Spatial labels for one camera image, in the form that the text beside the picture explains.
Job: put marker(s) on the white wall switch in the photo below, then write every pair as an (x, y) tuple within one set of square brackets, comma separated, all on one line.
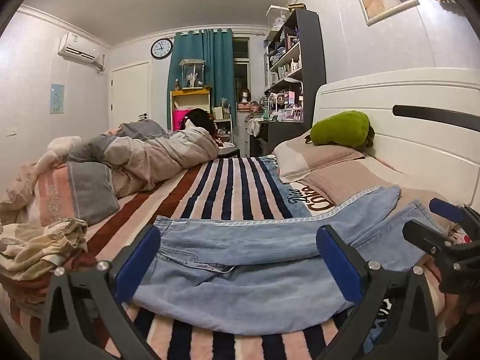
[(12, 132)]

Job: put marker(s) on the white storage rack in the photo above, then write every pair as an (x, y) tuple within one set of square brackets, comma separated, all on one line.
[(223, 120)]

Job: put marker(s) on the white headboard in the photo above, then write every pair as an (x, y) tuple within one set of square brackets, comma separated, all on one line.
[(412, 101)]

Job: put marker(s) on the white cloth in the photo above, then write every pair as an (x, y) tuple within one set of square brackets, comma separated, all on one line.
[(257, 125)]

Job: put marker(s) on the white fluffy plush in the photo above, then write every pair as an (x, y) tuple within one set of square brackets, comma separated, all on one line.
[(56, 150)]

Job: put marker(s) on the green plush toy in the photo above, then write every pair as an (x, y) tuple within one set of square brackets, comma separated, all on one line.
[(339, 127)]

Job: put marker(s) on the beige and grey quilt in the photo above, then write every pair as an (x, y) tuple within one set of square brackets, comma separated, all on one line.
[(157, 157)]

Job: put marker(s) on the yellow shelf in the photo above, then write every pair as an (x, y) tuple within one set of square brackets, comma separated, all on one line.
[(189, 93)]

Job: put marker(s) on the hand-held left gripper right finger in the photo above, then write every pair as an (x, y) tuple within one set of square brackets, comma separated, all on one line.
[(337, 266)]

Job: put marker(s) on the light blue wall poster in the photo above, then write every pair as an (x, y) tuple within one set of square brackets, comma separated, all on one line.
[(57, 98)]

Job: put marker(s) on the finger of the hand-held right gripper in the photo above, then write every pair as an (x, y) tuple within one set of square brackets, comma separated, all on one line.
[(446, 210), (423, 236)]

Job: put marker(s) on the round wall clock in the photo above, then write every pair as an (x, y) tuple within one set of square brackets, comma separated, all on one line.
[(162, 48)]

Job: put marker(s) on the teal curtain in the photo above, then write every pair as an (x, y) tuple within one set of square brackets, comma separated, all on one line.
[(202, 52)]

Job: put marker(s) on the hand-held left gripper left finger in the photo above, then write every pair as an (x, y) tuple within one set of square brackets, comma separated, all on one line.
[(138, 260)]

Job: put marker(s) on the black chair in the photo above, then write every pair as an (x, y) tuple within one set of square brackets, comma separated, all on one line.
[(228, 152)]

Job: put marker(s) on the glass display case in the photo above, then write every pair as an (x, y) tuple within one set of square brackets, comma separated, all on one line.
[(192, 75)]

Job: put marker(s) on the clear box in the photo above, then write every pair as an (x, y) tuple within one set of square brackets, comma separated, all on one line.
[(277, 17)]

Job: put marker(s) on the dark bookshelf with desk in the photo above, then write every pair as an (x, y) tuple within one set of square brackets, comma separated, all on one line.
[(311, 45)]

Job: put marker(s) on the window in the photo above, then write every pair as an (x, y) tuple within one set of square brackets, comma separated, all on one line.
[(240, 71)]

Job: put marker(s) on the white door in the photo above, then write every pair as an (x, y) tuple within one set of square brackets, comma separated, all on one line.
[(129, 93)]

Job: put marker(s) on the crumpled beige cloth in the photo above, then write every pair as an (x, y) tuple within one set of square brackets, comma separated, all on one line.
[(41, 243)]

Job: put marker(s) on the pink knit pillow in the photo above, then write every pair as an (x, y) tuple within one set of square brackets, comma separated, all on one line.
[(345, 183)]

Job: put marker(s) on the mannequin head with wig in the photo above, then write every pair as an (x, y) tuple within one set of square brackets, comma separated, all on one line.
[(245, 97)]

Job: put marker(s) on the pink bag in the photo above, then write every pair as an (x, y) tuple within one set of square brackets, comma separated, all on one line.
[(179, 120)]

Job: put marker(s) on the striped blanket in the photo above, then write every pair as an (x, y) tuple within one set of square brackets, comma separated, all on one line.
[(225, 195)]

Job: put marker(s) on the light blue denim pants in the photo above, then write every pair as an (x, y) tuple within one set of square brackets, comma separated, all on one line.
[(262, 247)]

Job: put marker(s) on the white air conditioner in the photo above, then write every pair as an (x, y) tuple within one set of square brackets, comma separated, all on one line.
[(77, 47)]

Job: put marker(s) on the beige and white pillow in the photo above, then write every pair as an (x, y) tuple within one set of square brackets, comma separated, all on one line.
[(311, 157)]

